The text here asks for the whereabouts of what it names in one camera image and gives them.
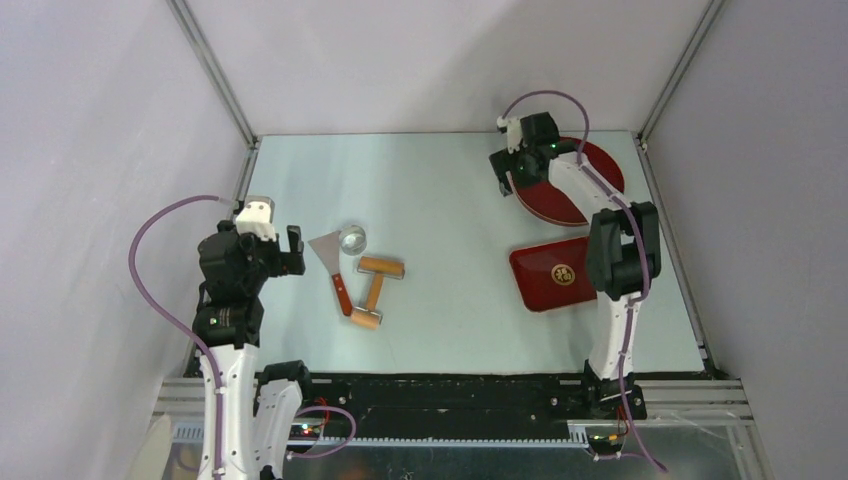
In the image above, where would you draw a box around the round red plate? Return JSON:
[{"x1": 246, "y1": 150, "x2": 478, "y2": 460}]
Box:
[{"x1": 513, "y1": 142, "x2": 625, "y2": 227}]

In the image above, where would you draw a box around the wooden double-ended roller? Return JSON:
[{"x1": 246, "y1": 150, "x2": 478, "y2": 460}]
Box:
[{"x1": 350, "y1": 256, "x2": 405, "y2": 330}]

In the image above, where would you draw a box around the rectangular red tray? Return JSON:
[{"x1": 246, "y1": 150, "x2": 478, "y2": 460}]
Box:
[{"x1": 508, "y1": 237, "x2": 597, "y2": 313}]

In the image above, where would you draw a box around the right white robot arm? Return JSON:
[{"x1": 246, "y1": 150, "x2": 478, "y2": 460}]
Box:
[{"x1": 490, "y1": 112, "x2": 661, "y2": 418}]

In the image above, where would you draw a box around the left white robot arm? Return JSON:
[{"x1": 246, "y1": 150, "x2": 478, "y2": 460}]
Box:
[{"x1": 192, "y1": 221, "x2": 316, "y2": 479}]

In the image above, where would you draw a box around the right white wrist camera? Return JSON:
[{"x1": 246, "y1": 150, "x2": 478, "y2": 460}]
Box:
[{"x1": 496, "y1": 116, "x2": 523, "y2": 154}]

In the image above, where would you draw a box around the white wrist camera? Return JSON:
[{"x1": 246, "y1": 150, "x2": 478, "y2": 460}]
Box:
[
  {"x1": 234, "y1": 195, "x2": 277, "y2": 242},
  {"x1": 496, "y1": 116, "x2": 523, "y2": 154}
]

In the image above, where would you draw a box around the metal scraper red handle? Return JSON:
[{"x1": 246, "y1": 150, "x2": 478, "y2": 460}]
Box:
[{"x1": 308, "y1": 230, "x2": 353, "y2": 317}]

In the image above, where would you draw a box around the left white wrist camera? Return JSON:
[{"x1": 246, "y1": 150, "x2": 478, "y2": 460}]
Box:
[{"x1": 234, "y1": 195, "x2": 277, "y2": 242}]

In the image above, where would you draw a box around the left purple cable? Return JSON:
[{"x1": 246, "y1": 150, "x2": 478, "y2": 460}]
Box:
[{"x1": 128, "y1": 194, "x2": 241, "y2": 480}]

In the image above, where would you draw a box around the purple cable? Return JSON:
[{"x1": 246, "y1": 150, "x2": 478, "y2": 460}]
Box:
[
  {"x1": 128, "y1": 194, "x2": 241, "y2": 480},
  {"x1": 501, "y1": 89, "x2": 669, "y2": 474}
]

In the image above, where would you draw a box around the aluminium frame front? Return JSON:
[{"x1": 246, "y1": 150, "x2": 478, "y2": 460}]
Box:
[{"x1": 152, "y1": 377, "x2": 757, "y2": 446}]

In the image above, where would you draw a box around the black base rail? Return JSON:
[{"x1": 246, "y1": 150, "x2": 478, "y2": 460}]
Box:
[{"x1": 300, "y1": 373, "x2": 647, "y2": 442}]

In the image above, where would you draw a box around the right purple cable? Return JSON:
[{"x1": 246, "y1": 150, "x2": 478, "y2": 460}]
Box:
[{"x1": 501, "y1": 89, "x2": 669, "y2": 474}]

